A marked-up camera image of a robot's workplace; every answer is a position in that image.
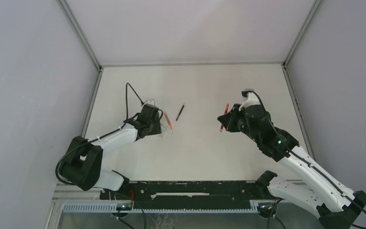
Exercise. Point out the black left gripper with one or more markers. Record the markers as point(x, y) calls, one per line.
point(157, 129)

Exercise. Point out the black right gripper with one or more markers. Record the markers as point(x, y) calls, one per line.
point(228, 117)

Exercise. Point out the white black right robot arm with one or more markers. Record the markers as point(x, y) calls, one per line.
point(335, 205)

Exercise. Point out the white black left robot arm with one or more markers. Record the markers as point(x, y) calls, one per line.
point(81, 165)

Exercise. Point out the orange pen with cap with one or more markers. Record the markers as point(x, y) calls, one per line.
point(168, 120)

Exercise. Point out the black pen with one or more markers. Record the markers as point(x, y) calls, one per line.
point(180, 112)

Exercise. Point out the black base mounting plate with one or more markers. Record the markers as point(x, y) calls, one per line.
point(189, 194)

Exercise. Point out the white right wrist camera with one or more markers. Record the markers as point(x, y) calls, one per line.
point(250, 98)

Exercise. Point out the aluminium frame rail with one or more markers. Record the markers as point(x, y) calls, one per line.
point(298, 111)

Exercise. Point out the white slotted cable duct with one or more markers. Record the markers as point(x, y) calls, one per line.
point(90, 207)

